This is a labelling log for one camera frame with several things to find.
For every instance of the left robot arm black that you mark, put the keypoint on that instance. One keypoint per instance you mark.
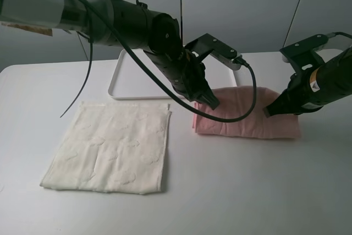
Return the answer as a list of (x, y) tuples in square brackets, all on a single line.
[(128, 25)]

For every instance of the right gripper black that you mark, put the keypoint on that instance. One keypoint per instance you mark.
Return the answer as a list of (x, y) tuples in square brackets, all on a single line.
[(316, 88)]

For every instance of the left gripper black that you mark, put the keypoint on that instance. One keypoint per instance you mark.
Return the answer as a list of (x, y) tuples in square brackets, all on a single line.
[(185, 73)]

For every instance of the cream white towel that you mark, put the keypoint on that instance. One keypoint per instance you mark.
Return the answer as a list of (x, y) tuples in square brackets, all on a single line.
[(112, 147)]

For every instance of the white rectangular plastic tray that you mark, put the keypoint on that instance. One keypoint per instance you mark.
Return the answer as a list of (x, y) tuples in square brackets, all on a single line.
[(129, 82)]

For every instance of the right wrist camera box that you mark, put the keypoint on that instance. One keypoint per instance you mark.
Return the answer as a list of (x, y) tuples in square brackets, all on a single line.
[(303, 53)]

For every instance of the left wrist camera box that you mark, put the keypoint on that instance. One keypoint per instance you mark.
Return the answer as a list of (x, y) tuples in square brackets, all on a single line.
[(207, 44)]

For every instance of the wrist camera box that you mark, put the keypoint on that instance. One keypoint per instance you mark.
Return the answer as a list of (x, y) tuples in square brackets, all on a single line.
[(207, 44), (303, 53)]

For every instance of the pink towel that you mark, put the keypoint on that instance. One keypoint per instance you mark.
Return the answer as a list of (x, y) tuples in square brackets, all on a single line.
[(234, 102)]

